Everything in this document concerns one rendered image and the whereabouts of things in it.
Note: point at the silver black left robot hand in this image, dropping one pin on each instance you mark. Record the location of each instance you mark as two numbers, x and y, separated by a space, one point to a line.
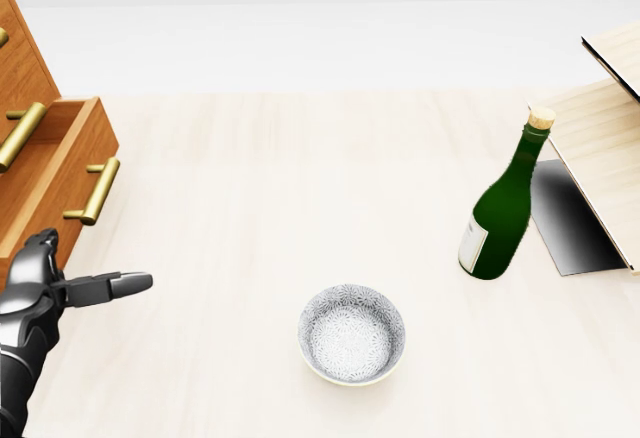
30 283

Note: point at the pale wooden rack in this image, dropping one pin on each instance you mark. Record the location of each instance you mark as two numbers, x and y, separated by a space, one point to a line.
595 148

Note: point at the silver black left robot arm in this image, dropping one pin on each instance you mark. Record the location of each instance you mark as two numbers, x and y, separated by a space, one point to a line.
15 388

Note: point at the wooden cabinet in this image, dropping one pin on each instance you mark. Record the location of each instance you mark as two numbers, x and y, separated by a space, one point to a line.
22 65

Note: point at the patterned grey white bowl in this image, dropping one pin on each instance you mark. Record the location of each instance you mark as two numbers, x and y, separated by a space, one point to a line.
351 335

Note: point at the green corked glass bottle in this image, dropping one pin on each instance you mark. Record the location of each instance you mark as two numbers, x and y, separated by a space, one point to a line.
502 218

